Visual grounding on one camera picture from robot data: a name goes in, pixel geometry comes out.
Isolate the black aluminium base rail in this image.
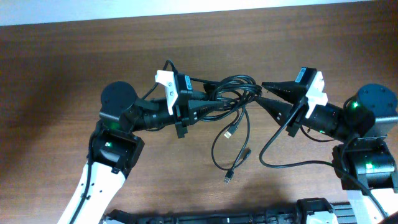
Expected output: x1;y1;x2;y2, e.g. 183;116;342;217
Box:
99;198;357;224

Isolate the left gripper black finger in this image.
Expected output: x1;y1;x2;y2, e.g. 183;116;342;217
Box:
187;100;224;125
183;90;209;101

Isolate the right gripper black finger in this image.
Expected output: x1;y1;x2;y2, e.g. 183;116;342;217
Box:
262;81;308;104
255;97;292;126

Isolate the black usb cable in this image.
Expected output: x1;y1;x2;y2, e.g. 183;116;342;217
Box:
198;74;264;184

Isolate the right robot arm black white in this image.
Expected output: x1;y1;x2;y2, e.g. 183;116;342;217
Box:
256;82;397;223

